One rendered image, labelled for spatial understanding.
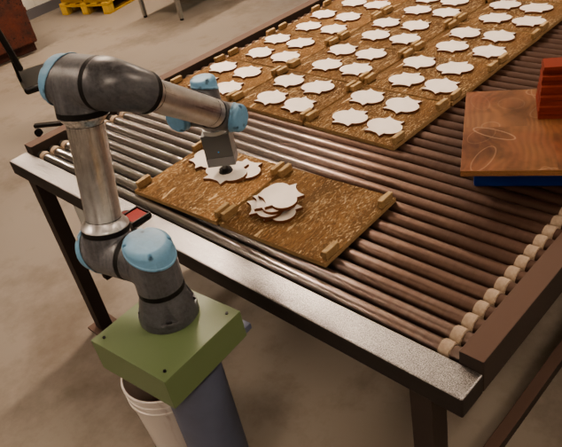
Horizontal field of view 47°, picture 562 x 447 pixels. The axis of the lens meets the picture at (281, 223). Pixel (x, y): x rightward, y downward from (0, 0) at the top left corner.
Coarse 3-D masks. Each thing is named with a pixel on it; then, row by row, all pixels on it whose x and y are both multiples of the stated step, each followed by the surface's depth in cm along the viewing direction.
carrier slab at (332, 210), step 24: (312, 192) 200; (336, 192) 198; (360, 192) 196; (240, 216) 196; (312, 216) 190; (336, 216) 188; (360, 216) 186; (264, 240) 184; (288, 240) 182; (312, 240) 180; (336, 240) 178
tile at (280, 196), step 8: (272, 184) 200; (280, 184) 199; (288, 184) 198; (296, 184) 198; (272, 192) 196; (280, 192) 195; (288, 192) 194; (296, 192) 194; (264, 200) 193; (272, 200) 192; (280, 200) 192; (288, 200) 191; (296, 200) 190; (280, 208) 189; (288, 208) 189
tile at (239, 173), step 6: (210, 168) 198; (216, 168) 198; (234, 168) 196; (240, 168) 195; (246, 168) 196; (210, 174) 195; (216, 174) 194; (228, 174) 193; (234, 174) 193; (240, 174) 192; (246, 174) 193; (204, 180) 194; (210, 180) 194; (216, 180) 192; (222, 180) 191; (228, 180) 190; (234, 180) 190; (240, 180) 191
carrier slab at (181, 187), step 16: (240, 160) 226; (256, 160) 224; (160, 176) 225; (176, 176) 224; (192, 176) 222; (272, 176) 212; (144, 192) 218; (160, 192) 216; (176, 192) 215; (192, 192) 213; (208, 192) 211; (224, 192) 209; (240, 192) 208; (256, 192) 207; (176, 208) 208; (192, 208) 205; (208, 208) 203
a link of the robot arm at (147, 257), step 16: (128, 240) 149; (144, 240) 149; (160, 240) 149; (128, 256) 146; (144, 256) 145; (160, 256) 146; (176, 256) 151; (128, 272) 150; (144, 272) 147; (160, 272) 148; (176, 272) 152; (144, 288) 150; (160, 288) 150; (176, 288) 153
